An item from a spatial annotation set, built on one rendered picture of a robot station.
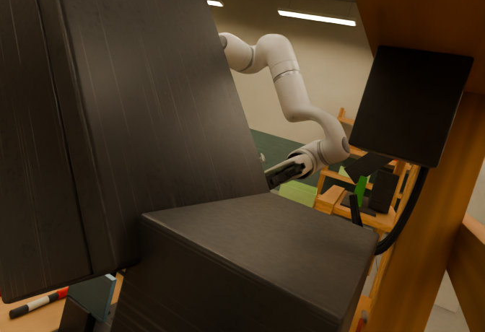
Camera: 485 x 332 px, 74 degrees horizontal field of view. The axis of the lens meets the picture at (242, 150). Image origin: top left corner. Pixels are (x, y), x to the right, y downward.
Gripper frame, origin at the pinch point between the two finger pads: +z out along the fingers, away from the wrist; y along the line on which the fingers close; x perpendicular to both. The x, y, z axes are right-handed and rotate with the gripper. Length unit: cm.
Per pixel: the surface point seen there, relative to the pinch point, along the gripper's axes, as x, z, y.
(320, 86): -100, -663, -232
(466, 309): 20.7, 21.1, 33.5
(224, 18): -377, -649, -379
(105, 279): 1.4, 39.0, -9.9
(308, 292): 4, 45, 31
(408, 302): 29.7, 4.2, 20.0
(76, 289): 1.3, 40.9, -17.4
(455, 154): 7.7, -4.4, 36.4
